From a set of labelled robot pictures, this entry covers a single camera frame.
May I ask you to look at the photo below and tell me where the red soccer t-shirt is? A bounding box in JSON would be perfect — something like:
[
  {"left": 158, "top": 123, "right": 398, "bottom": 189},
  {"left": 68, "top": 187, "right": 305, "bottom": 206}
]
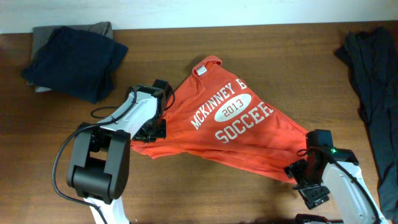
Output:
[{"left": 131, "top": 55, "right": 307, "bottom": 183}]

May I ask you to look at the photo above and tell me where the navy garment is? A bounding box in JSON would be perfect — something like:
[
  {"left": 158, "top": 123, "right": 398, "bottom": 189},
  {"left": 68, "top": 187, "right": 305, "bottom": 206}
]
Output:
[{"left": 21, "top": 26, "right": 128, "bottom": 104}]

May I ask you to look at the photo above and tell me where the grey garment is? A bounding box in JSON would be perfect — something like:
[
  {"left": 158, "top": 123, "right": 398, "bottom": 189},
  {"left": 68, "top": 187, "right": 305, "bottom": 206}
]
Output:
[{"left": 26, "top": 22, "right": 113, "bottom": 93}]

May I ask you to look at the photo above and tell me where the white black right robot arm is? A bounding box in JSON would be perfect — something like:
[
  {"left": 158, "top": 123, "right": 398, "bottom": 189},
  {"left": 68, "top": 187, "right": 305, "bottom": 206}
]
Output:
[{"left": 284, "top": 146, "right": 388, "bottom": 223}]

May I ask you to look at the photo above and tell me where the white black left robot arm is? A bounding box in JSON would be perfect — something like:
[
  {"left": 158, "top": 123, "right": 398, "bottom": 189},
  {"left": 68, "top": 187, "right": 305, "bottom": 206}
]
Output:
[{"left": 67, "top": 80, "right": 174, "bottom": 223}]

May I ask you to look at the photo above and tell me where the black crumpled garment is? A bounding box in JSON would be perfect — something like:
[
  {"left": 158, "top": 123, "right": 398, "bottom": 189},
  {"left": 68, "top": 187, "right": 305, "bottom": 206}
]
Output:
[{"left": 335, "top": 27, "right": 397, "bottom": 222}]

